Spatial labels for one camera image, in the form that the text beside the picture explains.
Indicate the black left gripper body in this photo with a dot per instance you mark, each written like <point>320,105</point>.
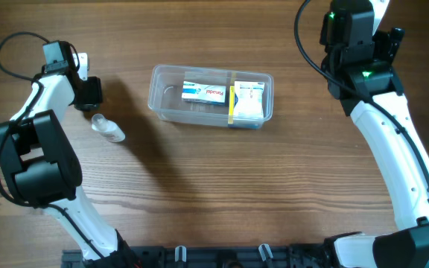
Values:
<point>91,93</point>

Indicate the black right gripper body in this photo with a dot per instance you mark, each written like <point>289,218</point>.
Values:
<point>384,50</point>

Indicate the white Panadol box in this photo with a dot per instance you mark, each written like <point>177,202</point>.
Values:
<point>203,93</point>

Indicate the white medicine box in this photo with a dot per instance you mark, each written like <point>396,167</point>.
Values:
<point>248,99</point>

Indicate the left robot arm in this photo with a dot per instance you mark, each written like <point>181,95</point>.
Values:
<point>37,162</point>

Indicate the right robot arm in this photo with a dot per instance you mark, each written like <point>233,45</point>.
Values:
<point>359,66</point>

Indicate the clear plastic container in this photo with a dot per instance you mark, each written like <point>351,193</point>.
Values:
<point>166,91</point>

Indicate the blue VapoDrops box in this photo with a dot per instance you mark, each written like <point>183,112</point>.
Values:
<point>239,122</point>

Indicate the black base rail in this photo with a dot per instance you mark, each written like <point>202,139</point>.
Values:
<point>293,256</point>

